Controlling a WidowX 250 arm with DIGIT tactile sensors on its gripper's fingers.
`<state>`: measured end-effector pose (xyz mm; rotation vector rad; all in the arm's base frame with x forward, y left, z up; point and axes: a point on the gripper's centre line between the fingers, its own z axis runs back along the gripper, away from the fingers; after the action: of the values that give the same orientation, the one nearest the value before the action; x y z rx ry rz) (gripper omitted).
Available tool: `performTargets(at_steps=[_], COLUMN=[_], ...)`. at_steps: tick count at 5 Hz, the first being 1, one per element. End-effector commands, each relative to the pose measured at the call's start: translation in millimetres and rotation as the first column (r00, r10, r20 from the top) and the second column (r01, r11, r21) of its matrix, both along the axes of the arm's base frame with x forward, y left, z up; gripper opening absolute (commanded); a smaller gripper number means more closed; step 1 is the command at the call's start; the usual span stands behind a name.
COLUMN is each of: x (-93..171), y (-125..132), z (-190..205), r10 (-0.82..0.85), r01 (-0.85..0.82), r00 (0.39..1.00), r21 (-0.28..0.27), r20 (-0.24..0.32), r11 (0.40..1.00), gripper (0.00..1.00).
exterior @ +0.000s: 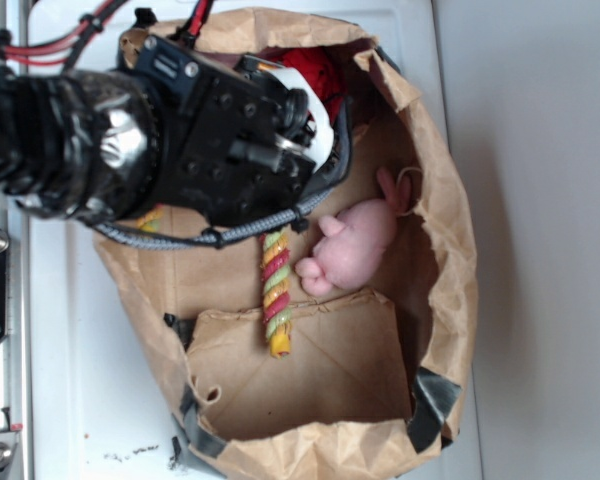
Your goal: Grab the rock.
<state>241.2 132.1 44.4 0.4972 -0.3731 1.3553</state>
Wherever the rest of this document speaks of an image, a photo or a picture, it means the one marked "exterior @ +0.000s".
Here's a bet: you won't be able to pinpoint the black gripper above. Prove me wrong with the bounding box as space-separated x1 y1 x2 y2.
117 35 340 227

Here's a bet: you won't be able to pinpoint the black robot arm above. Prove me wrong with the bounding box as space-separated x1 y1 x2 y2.
0 36 352 227

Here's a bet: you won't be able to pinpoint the red crumpled paper ball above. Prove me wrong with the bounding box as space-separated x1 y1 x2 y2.
272 47 346 125

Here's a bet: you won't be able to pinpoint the twisted multicolour candy cane toy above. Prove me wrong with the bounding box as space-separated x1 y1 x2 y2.
136 206 292 358

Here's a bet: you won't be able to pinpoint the pink plush bunny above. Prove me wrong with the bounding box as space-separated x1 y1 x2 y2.
294 167 422 297

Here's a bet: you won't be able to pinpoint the brown paper bag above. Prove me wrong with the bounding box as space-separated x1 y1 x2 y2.
95 7 478 479

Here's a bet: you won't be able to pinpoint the red wires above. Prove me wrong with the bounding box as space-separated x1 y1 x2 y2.
0 0 216 66

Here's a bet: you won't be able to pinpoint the aluminium frame rail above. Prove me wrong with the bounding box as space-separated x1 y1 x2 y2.
0 0 34 480

